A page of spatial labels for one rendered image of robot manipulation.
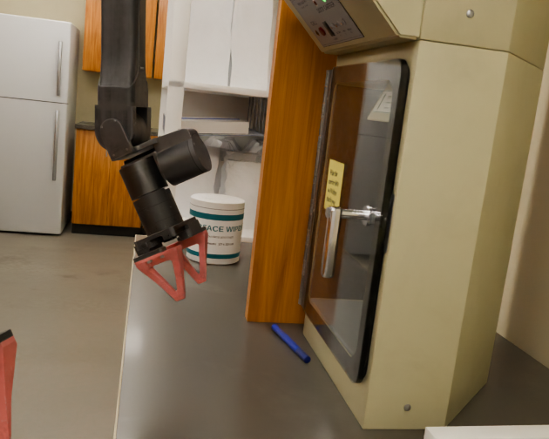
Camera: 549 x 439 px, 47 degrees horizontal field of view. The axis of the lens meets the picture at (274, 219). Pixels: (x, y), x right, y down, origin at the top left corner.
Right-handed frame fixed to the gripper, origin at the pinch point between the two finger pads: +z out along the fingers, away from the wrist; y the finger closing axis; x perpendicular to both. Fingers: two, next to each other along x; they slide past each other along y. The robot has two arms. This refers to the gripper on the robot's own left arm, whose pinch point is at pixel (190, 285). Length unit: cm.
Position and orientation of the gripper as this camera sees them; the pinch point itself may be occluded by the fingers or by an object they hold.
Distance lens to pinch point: 94.1
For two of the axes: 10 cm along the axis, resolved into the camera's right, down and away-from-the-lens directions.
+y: 2.0, -1.5, 9.7
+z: 3.8, 9.2, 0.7
